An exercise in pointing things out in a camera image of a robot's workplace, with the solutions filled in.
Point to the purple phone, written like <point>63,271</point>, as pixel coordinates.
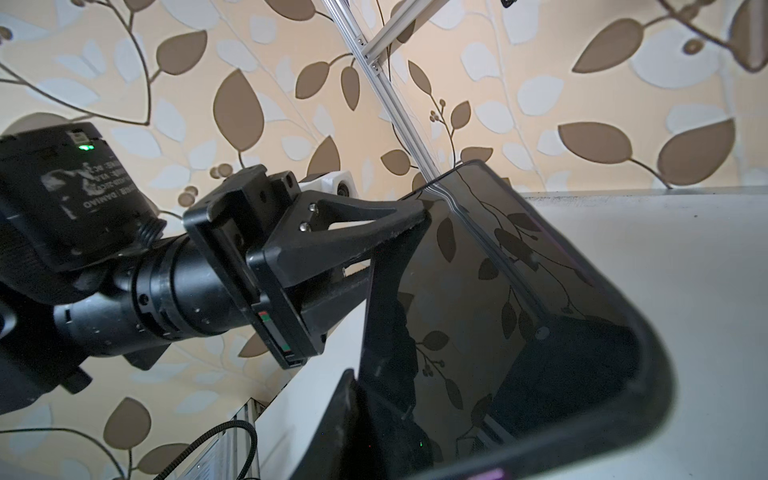
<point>484,333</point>

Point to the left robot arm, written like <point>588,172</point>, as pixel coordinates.
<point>87,270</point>

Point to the black phone case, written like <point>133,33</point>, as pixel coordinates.
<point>633,414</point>

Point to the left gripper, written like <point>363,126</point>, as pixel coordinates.
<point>260,238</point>

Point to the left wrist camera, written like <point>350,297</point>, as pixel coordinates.
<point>336,182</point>

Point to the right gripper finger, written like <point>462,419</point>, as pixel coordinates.
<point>335,448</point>

